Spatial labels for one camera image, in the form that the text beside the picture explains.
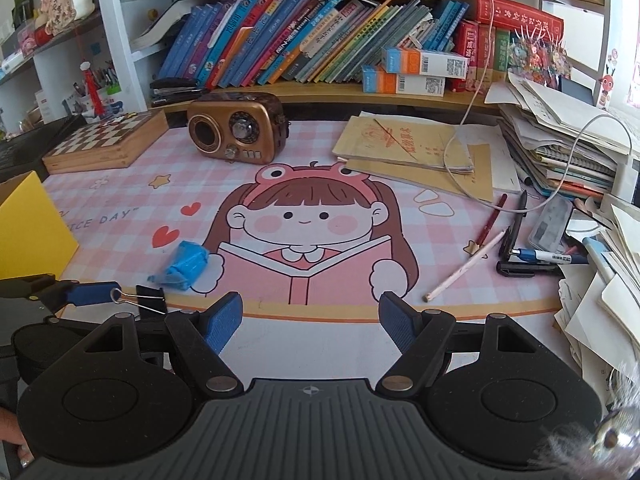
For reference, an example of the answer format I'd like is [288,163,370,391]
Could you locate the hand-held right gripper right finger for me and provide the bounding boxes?
[374,291,549,395]

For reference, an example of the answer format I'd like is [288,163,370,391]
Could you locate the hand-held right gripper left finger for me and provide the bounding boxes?
[81,291,245,396]

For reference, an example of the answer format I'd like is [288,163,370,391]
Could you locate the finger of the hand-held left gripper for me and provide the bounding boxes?
[40,280,123,312]
[0,273,57,301]

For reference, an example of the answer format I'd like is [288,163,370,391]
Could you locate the black binder clip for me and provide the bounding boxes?
[112,284,169,319]

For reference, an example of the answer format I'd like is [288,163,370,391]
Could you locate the yellow cardboard box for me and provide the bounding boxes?
[0,170,80,281]

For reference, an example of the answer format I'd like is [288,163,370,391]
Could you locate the blue packet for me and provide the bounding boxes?
[147,240,211,292]

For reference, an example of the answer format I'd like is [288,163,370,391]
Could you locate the pink checked cloth desktop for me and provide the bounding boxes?
[0,110,611,396]

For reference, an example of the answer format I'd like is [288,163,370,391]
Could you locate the person's left hand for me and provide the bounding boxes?
[0,406,35,464]

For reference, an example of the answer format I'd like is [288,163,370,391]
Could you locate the pink white pencil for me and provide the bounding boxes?
[423,230,506,302]

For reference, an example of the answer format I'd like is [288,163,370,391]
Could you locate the red pen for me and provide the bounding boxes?
[475,193,509,256]

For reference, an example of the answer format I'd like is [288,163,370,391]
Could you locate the black electronic keyboard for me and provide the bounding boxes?
[0,115,86,171]

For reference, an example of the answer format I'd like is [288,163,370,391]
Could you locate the wooden chess board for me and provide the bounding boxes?
[42,110,169,175]

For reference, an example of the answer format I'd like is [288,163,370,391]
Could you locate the black pen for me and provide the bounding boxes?
[500,190,529,261]

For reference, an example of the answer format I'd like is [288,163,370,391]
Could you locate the blue marker pen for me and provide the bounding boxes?
[515,249,591,265]

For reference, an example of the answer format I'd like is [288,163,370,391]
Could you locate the brown paper envelope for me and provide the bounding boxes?
[345,130,521,204]

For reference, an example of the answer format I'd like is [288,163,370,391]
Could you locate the white box red label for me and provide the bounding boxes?
[34,89,55,125]

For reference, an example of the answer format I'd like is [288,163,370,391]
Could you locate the clear grey case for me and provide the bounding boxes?
[529,195,574,254]

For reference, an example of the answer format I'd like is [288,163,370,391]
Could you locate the pen holder with pens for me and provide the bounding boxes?
[72,67,124,121]

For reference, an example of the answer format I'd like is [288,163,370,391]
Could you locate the brown retro radio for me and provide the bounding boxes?
[187,92,291,166]

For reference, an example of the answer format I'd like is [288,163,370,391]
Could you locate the red tassel ornament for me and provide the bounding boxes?
[79,61,107,117]

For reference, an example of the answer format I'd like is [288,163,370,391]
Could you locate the black stapler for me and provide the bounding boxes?
[150,77,201,109]

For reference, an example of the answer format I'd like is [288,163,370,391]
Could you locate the grey furry charm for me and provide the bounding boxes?
[537,360,640,480]

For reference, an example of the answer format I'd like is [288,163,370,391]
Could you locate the white orange medicine box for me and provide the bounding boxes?
[382,47,471,79]
[362,67,446,96]

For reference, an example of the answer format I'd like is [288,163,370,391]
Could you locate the stack of papers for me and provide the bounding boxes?
[485,72,640,396]

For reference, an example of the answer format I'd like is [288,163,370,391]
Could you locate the white shelf unit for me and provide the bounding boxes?
[0,0,151,126]

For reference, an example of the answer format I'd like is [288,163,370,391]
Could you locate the row of leaning colourful books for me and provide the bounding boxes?
[160,0,472,87]

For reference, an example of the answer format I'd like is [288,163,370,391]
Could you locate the colourful sticker pack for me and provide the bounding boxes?
[510,30,571,81]

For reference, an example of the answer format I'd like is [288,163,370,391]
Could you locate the white cable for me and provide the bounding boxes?
[564,112,633,196]
[442,0,508,206]

